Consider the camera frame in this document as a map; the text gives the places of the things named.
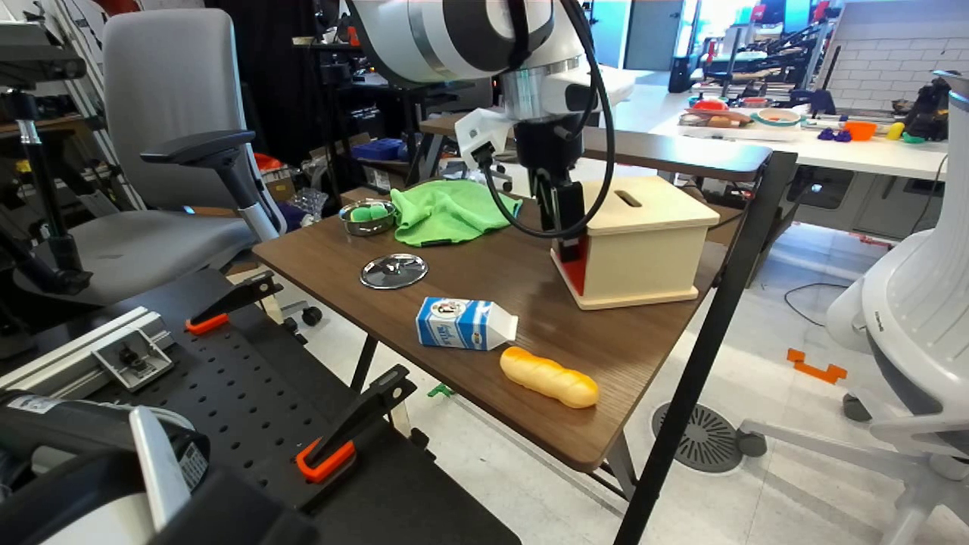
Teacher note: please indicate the black perforated workbench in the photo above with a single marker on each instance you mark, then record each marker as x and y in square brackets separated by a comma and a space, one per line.
[254, 426]

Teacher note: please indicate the black metal table frame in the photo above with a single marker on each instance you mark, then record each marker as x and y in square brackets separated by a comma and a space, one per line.
[707, 335]

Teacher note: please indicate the orange floor bracket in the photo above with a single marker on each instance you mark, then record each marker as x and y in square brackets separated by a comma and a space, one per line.
[816, 367]

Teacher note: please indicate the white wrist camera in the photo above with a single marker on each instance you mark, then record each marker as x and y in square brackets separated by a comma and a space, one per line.
[486, 135]

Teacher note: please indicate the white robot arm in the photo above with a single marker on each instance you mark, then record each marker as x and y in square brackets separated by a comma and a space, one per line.
[455, 34]

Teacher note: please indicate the white cluttered background table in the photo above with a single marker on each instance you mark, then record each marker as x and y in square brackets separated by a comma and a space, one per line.
[806, 137]

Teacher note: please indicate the grey padded office chair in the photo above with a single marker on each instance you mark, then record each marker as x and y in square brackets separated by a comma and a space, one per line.
[170, 151]

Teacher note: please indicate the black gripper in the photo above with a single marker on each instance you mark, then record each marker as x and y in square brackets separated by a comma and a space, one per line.
[550, 150]

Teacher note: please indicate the cream wooden drawer box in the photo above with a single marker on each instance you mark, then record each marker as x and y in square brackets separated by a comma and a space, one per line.
[645, 243]

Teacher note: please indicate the green cloth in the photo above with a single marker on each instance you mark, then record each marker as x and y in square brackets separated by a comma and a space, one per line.
[448, 212]

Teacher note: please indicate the black tripod stand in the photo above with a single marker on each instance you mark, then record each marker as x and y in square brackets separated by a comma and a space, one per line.
[47, 171]

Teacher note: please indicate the white mesh office chair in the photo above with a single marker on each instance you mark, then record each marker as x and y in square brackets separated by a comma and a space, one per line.
[911, 335]

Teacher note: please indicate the yellow bread roll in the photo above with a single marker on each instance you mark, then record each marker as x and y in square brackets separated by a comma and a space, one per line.
[550, 377]

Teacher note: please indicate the red wooden drawer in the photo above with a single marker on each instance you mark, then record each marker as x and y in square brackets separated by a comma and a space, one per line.
[572, 272]

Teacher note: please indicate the grey metal bracket plate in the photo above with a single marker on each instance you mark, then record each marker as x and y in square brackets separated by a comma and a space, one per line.
[134, 357]

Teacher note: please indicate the small silver pot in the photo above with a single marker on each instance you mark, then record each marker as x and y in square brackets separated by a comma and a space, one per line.
[364, 215]

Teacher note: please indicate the blue white milk carton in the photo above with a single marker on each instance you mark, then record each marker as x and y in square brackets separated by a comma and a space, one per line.
[461, 324]

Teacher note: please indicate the black orange clamp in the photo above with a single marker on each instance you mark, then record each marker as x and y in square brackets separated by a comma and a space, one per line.
[230, 304]
[348, 428]

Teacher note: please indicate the aluminium rail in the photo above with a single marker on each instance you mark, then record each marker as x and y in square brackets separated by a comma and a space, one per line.
[71, 350]

